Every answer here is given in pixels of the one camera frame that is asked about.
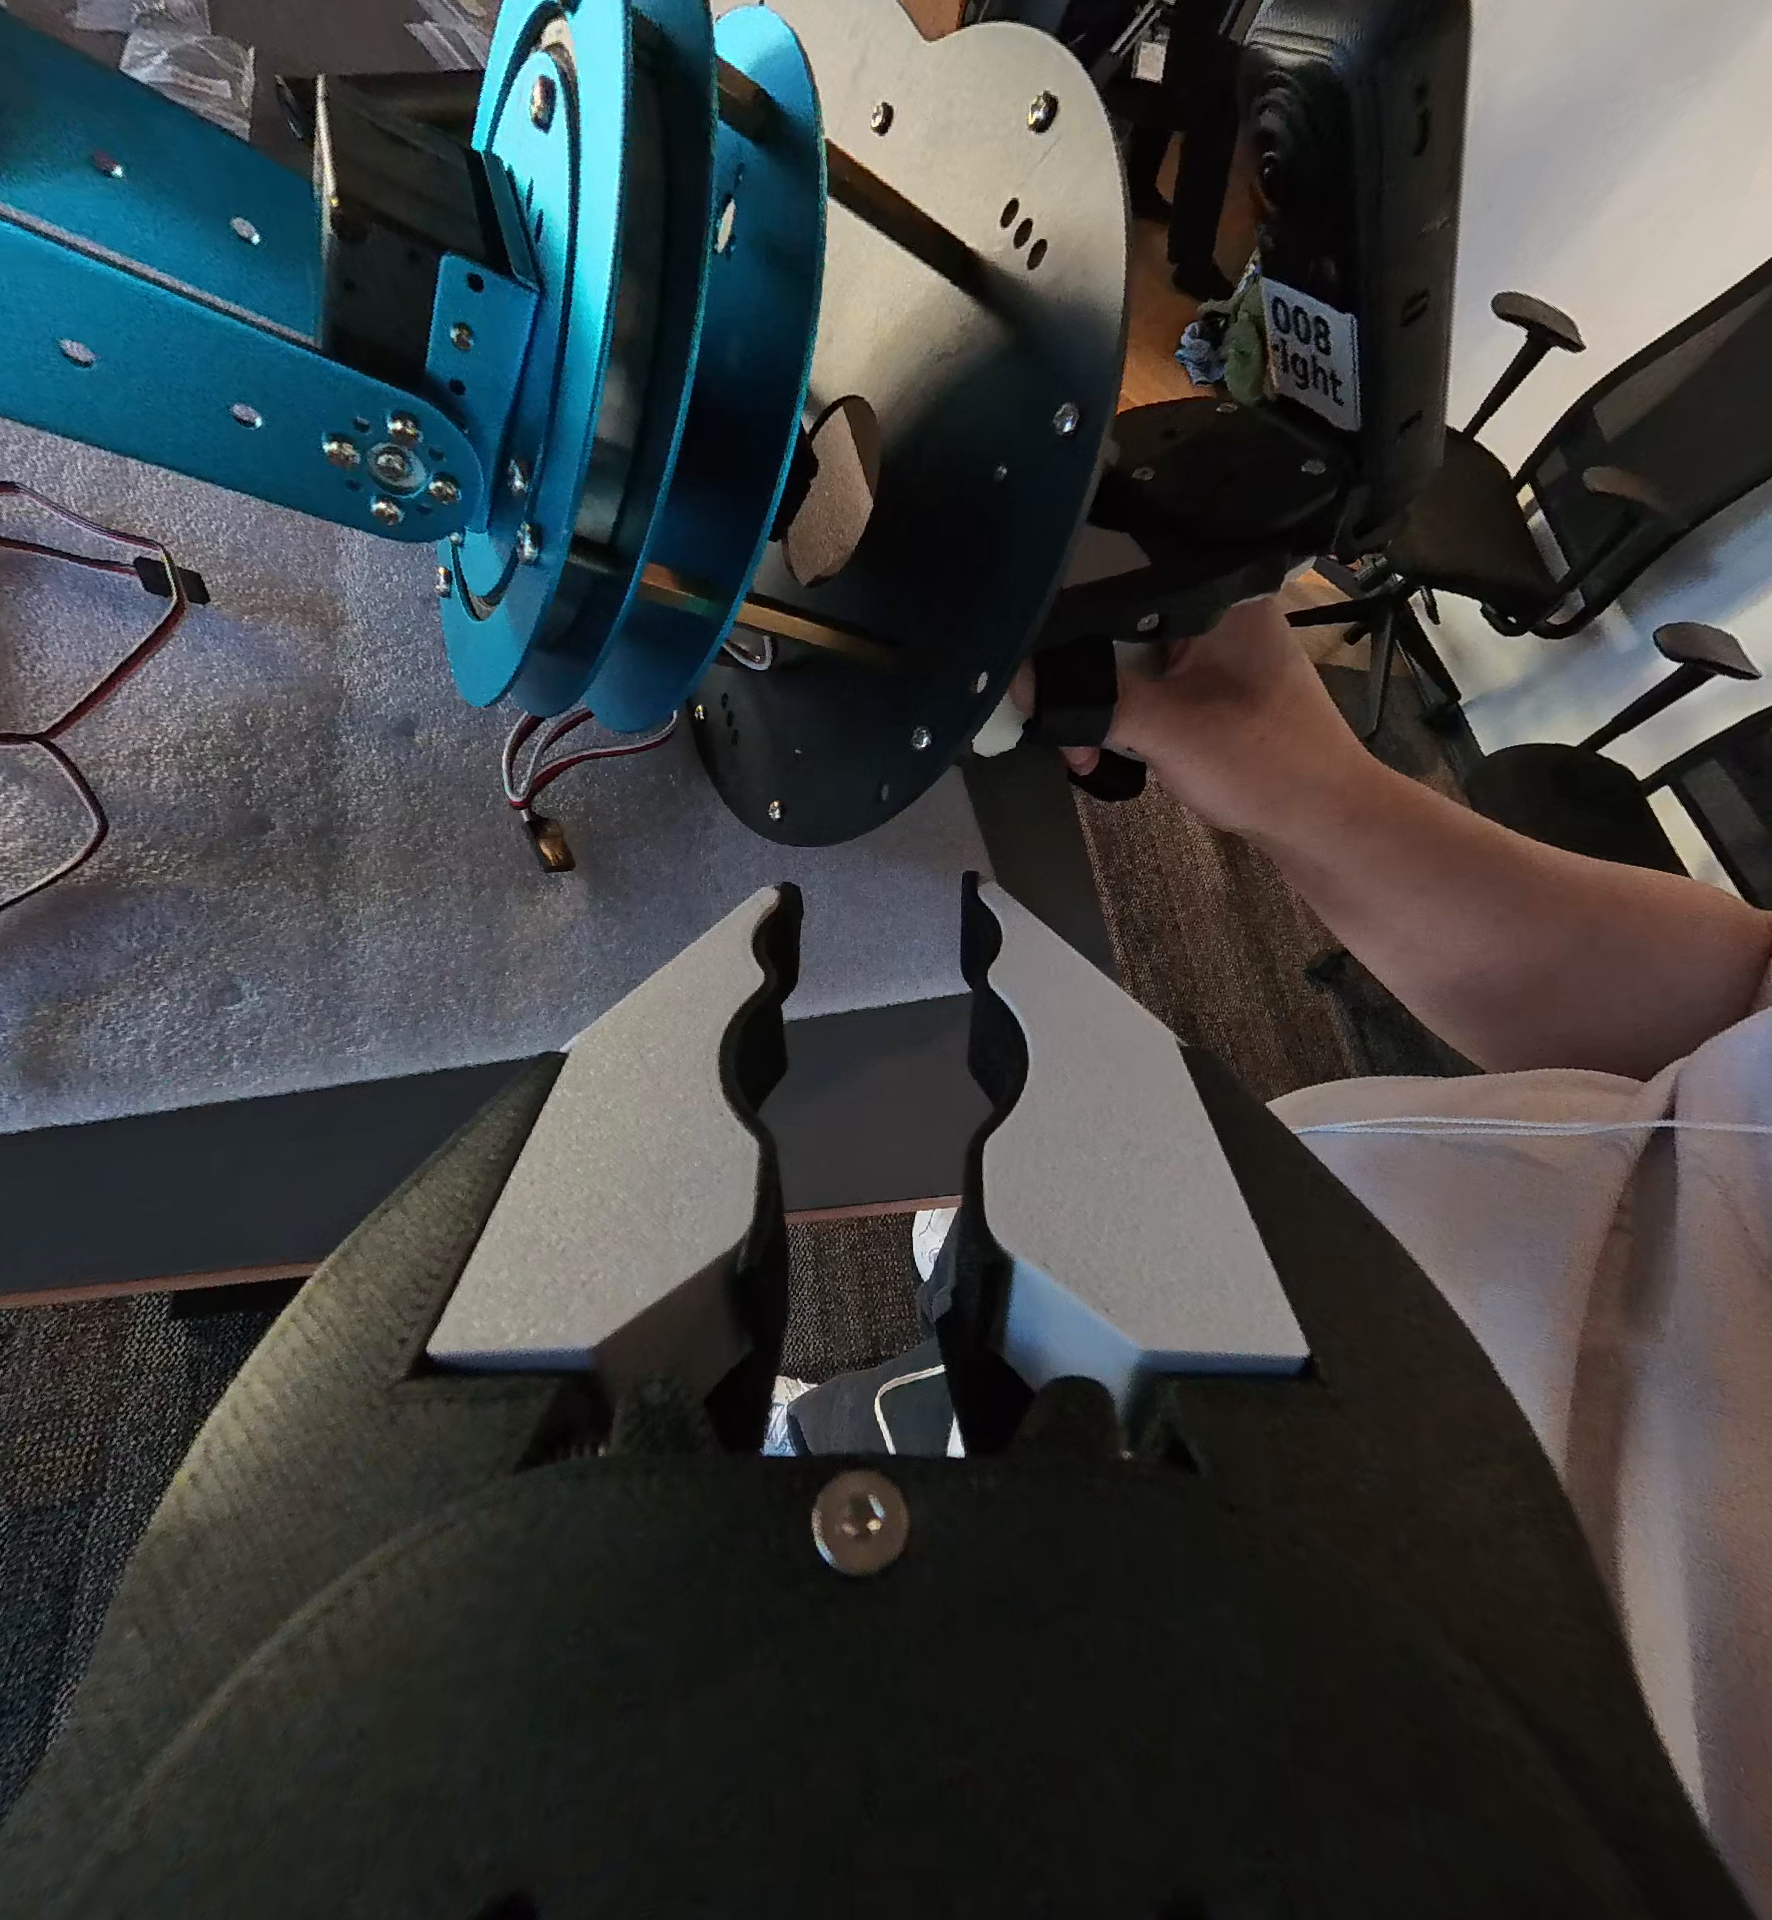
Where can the blue black toy robot arm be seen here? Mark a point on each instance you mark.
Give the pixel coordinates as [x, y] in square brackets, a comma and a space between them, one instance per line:
[900, 376]

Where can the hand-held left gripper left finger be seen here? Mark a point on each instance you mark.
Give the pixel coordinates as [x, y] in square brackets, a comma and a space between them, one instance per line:
[617, 1155]

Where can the grey foam mat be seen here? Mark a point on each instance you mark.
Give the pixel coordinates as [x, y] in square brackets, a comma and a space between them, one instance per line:
[300, 841]

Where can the green blue crumpled item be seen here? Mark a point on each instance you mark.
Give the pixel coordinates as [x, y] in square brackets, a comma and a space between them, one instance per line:
[1232, 338]

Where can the person's right hand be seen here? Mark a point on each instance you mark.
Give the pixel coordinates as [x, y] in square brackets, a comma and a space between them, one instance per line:
[1232, 705]

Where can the clear plastic parts bag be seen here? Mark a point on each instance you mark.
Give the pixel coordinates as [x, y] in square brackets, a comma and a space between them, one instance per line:
[451, 29]
[187, 45]

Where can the black mesh office chair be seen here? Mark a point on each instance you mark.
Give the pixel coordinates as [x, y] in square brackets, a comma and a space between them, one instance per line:
[1694, 435]
[1770, 811]

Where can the dark grey desk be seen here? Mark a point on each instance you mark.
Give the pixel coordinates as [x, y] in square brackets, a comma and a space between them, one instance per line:
[149, 1202]

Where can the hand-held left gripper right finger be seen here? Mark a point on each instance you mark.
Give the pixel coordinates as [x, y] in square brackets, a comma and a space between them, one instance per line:
[1139, 1183]

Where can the person's white black shoe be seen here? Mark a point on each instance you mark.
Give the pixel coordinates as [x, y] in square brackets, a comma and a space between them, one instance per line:
[900, 1411]

